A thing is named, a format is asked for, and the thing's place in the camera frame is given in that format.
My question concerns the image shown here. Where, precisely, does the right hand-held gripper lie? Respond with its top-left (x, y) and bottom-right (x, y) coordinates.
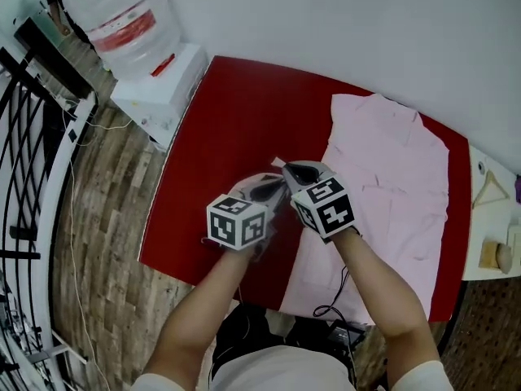
top-left (282, 160), bottom-right (357, 244)

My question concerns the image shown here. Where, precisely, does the pink robe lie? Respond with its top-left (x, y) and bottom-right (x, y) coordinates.
top-left (280, 92), bottom-right (451, 326)

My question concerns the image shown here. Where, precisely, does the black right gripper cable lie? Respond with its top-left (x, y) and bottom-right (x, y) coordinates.
top-left (313, 265), bottom-right (360, 382)

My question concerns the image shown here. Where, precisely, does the white side table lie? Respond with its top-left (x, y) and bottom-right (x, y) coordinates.
top-left (462, 144), bottom-right (521, 281)

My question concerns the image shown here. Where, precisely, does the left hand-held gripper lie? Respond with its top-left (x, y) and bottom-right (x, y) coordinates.
top-left (206, 172), bottom-right (291, 262)

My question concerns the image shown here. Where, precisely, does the white floor cable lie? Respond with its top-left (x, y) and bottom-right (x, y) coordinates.
top-left (60, 103), bottom-right (135, 382)

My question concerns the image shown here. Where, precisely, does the red tablecloth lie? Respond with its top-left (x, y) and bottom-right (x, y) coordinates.
top-left (138, 55), bottom-right (473, 323)

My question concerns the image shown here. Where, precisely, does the clear water jug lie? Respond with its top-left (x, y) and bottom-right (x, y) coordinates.
top-left (61, 0), bottom-right (182, 82)

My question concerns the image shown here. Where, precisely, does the person's left forearm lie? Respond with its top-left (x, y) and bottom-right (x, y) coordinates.
top-left (142, 246), bottom-right (256, 382)

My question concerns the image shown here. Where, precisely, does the person's right forearm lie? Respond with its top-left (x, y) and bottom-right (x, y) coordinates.
top-left (329, 226), bottom-right (443, 375)

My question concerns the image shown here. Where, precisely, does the person's white shirt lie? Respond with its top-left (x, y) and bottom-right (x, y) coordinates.
top-left (129, 344), bottom-right (455, 391)

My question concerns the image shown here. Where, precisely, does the light wooden box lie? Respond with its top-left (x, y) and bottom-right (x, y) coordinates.
top-left (478, 240), bottom-right (501, 270)

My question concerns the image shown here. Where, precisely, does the black device with screen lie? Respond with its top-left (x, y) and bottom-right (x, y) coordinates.
top-left (327, 319), bottom-right (366, 348)

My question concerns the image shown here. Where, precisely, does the wooden clothes hanger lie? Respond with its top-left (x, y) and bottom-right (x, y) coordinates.
top-left (471, 169), bottom-right (511, 209)

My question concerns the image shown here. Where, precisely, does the black metal railing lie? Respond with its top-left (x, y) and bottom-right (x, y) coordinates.
top-left (0, 16), bottom-right (99, 391)

